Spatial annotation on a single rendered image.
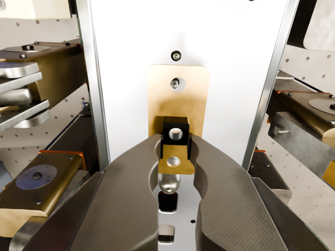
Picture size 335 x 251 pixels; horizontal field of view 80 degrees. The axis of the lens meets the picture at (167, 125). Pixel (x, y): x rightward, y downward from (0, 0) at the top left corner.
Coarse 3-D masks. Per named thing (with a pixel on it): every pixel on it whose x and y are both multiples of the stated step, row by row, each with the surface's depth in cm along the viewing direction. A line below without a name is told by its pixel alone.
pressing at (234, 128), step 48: (96, 0) 20; (144, 0) 20; (192, 0) 20; (240, 0) 20; (288, 0) 20; (96, 48) 22; (144, 48) 22; (192, 48) 22; (240, 48) 22; (96, 96) 24; (144, 96) 25; (240, 96) 24; (96, 144) 28; (240, 144) 28; (192, 192) 32; (192, 240) 38
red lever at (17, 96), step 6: (12, 90) 17; (18, 90) 17; (24, 90) 18; (0, 96) 17; (6, 96) 17; (12, 96) 17; (18, 96) 18; (24, 96) 18; (30, 96) 18; (0, 102) 17; (6, 102) 17; (12, 102) 18; (18, 102) 18; (24, 102) 18; (30, 102) 18
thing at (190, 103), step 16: (160, 64) 12; (176, 64) 12; (160, 80) 12; (192, 80) 12; (208, 80) 12; (160, 96) 13; (176, 96) 13; (192, 96) 13; (160, 112) 13; (176, 112) 13; (192, 112) 13; (160, 128) 14; (192, 128) 14; (176, 144) 13; (160, 160) 15
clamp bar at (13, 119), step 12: (36, 72) 18; (0, 84) 15; (12, 84) 16; (24, 84) 17; (12, 108) 18; (24, 108) 18; (36, 108) 19; (0, 120) 16; (12, 120) 17; (0, 132) 16
